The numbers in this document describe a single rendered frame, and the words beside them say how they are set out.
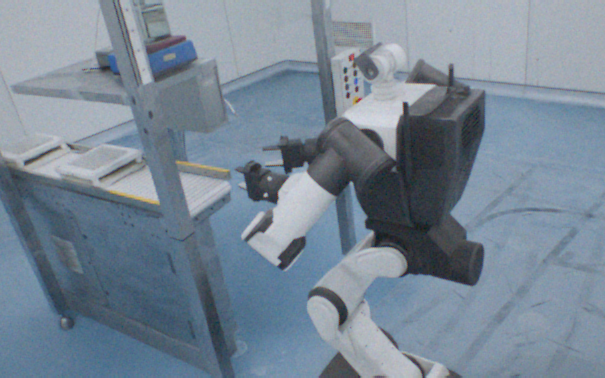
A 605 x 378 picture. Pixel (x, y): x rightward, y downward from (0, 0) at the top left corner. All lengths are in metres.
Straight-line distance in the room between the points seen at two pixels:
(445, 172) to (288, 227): 0.36
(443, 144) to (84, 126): 4.48
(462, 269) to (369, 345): 0.51
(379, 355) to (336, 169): 0.84
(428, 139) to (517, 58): 3.84
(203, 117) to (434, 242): 0.88
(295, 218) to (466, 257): 0.47
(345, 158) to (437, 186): 0.25
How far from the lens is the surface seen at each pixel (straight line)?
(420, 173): 1.23
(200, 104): 1.81
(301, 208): 1.12
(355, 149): 1.09
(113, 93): 1.66
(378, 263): 1.44
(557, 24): 4.81
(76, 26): 5.28
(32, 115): 5.19
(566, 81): 4.90
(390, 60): 1.27
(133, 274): 2.35
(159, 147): 1.61
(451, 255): 1.38
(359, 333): 1.76
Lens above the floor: 1.68
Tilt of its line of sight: 27 degrees down
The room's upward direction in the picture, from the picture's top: 9 degrees counter-clockwise
